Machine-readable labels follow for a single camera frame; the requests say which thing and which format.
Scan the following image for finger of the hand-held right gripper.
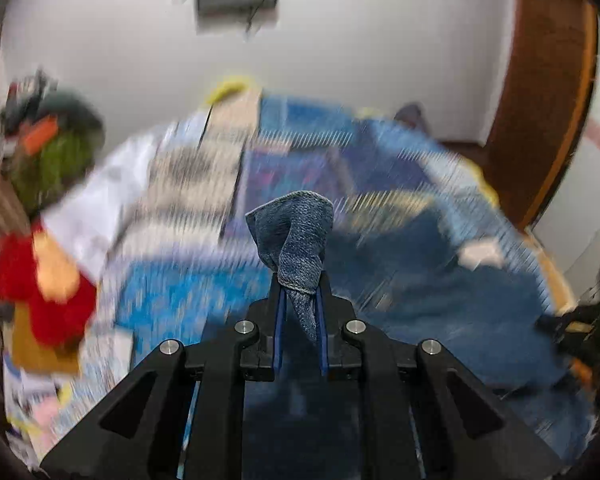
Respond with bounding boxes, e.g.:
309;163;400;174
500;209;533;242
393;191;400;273
536;305;600;356

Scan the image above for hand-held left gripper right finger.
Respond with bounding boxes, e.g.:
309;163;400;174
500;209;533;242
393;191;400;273
316;274;566;480

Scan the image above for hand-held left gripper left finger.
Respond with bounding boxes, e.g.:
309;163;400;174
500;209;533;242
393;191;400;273
40;272;287;480

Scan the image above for blue denim jeans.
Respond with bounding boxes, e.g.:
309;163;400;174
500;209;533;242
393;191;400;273
200;191;596;480

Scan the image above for blue patterned bed sheet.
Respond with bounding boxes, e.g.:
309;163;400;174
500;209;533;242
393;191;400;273
10;91;576;480

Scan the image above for white cloth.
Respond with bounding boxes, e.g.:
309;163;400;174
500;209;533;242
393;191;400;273
44;122;181;278

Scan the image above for brown wooden door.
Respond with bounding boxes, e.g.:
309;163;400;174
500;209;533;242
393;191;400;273
482;0;600;231

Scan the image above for red and yellow garment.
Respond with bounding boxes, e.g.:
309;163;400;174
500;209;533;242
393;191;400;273
0;225;98;348

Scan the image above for orange cloth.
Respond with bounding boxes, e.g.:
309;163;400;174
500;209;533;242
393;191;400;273
11;305;81;375

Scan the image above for yellow cloth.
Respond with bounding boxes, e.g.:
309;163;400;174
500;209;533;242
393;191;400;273
202;76;256;106

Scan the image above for green garment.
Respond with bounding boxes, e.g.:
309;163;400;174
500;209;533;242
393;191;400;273
7;91;106;213

